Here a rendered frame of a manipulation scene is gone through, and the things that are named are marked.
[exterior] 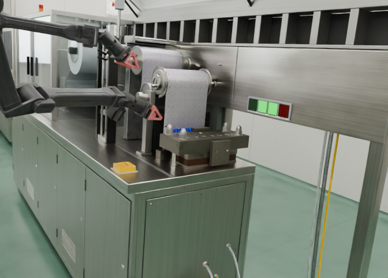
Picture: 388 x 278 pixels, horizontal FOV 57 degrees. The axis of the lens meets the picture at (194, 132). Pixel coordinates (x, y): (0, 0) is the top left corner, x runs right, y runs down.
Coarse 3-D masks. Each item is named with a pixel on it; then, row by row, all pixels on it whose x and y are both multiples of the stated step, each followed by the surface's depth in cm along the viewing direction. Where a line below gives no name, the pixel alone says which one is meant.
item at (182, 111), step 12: (168, 96) 164; (180, 96) 168; (192, 96) 172; (204, 96) 176; (168, 108) 165; (180, 108) 169; (192, 108) 173; (204, 108) 178; (168, 120) 167; (180, 120) 171; (192, 120) 175; (204, 120) 179
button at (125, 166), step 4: (116, 164) 146; (120, 164) 147; (124, 164) 147; (128, 164) 147; (132, 164) 148; (116, 168) 145; (120, 168) 142; (124, 168) 143; (128, 168) 145; (132, 168) 146; (120, 172) 143
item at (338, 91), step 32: (192, 64) 200; (224, 64) 179; (256, 64) 161; (288, 64) 147; (320, 64) 135; (352, 64) 124; (384, 64) 116; (224, 96) 180; (256, 96) 162; (288, 96) 148; (320, 96) 135; (352, 96) 125; (384, 96) 116; (320, 128) 136; (352, 128) 126; (384, 128) 117
